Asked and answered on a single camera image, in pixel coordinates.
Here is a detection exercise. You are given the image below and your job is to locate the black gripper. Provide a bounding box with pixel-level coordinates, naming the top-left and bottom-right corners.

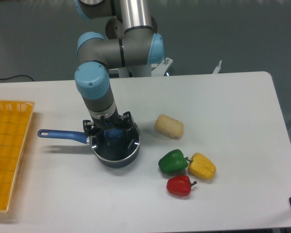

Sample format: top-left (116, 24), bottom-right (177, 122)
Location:
top-left (82, 111), bottom-right (134, 146)

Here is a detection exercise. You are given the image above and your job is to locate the glass lid blue knob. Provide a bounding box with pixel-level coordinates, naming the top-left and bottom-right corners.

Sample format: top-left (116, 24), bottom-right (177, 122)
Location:
top-left (89, 121), bottom-right (141, 163)

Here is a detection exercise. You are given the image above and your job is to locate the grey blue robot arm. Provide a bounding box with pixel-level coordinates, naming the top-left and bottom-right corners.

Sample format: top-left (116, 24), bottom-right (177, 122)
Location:
top-left (74, 0), bottom-right (164, 144)

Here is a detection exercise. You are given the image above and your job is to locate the beige bread loaf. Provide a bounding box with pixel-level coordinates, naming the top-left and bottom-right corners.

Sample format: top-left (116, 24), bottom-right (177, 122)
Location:
top-left (154, 114), bottom-right (184, 139)

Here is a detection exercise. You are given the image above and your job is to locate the green bell pepper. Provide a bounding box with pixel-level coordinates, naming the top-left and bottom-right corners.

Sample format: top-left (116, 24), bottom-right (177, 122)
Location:
top-left (158, 149), bottom-right (188, 174)

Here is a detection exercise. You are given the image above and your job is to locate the yellow woven basket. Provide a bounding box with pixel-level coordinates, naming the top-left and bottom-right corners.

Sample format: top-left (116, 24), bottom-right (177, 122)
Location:
top-left (0, 100), bottom-right (35, 213)

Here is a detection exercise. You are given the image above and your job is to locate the red bell pepper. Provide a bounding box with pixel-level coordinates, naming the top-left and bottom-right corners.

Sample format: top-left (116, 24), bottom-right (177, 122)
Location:
top-left (166, 175), bottom-right (197, 197)

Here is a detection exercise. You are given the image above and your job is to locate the yellow bell pepper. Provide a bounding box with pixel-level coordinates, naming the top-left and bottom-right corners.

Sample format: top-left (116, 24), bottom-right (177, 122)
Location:
top-left (185, 153), bottom-right (216, 180)

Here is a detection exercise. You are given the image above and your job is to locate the blue saucepan with handle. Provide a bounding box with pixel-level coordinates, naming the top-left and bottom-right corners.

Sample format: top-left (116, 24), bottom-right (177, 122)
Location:
top-left (37, 121), bottom-right (141, 168)

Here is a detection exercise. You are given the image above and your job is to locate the black cable on floor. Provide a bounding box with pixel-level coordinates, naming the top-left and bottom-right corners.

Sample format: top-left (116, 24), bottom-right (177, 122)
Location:
top-left (0, 74), bottom-right (35, 82)

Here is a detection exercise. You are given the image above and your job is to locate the white bracket right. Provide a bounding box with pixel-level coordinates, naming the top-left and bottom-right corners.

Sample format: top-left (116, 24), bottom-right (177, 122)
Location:
top-left (212, 60), bottom-right (222, 74)

